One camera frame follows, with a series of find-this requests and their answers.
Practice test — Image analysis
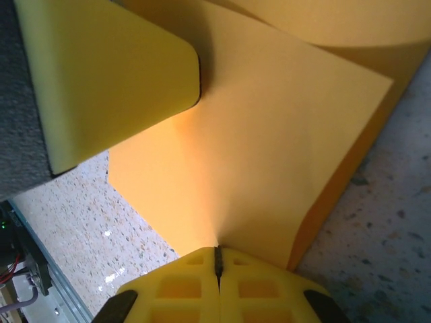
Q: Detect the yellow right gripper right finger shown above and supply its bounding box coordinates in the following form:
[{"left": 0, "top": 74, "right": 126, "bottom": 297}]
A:
[{"left": 218, "top": 247, "right": 351, "bottom": 323}]

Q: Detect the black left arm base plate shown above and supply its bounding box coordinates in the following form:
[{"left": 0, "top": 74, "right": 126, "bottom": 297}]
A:
[{"left": 18, "top": 231, "right": 53, "bottom": 297}]

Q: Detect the orange paper sheet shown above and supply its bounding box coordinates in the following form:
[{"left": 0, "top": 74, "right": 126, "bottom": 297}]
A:
[{"left": 108, "top": 0, "right": 431, "bottom": 272}]

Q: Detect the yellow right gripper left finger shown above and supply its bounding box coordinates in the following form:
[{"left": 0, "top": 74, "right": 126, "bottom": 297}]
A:
[{"left": 97, "top": 247, "right": 220, "bottom": 323}]

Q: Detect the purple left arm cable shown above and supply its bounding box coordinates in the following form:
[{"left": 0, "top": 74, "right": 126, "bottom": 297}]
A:
[{"left": 0, "top": 285, "right": 46, "bottom": 309}]

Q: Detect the aluminium mounting rail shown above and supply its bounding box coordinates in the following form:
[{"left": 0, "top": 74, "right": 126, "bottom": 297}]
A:
[{"left": 6, "top": 196, "right": 94, "bottom": 323}]

